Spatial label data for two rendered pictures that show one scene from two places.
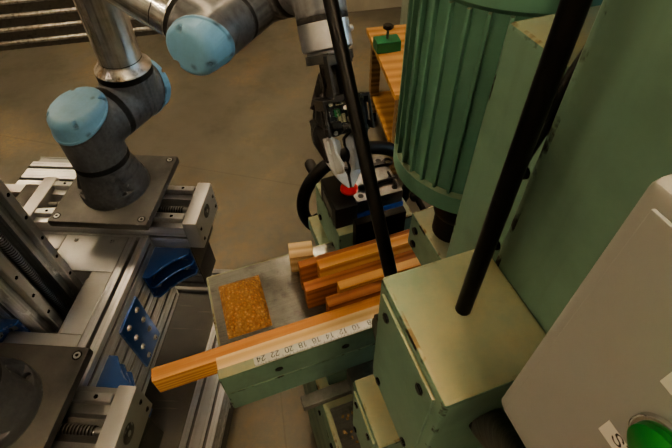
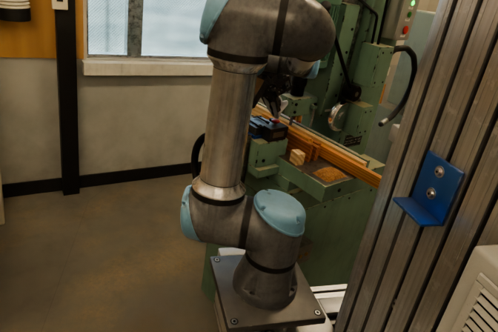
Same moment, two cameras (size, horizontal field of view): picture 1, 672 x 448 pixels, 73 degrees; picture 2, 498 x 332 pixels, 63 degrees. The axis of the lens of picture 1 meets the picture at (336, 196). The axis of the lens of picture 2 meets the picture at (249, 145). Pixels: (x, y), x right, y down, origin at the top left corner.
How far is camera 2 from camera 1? 1.62 m
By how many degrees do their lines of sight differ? 88
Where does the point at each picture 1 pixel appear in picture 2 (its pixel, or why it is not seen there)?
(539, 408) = (399, 29)
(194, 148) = not seen: outside the picture
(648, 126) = (382, 0)
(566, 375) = (402, 20)
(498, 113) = (345, 23)
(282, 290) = (313, 166)
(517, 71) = (349, 12)
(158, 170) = (233, 262)
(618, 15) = not seen: outside the picture
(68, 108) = (287, 204)
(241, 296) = (329, 170)
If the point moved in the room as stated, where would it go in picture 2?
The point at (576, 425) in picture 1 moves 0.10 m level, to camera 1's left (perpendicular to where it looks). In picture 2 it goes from (402, 24) to (422, 29)
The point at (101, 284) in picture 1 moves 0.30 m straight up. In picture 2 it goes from (330, 300) to (360, 204)
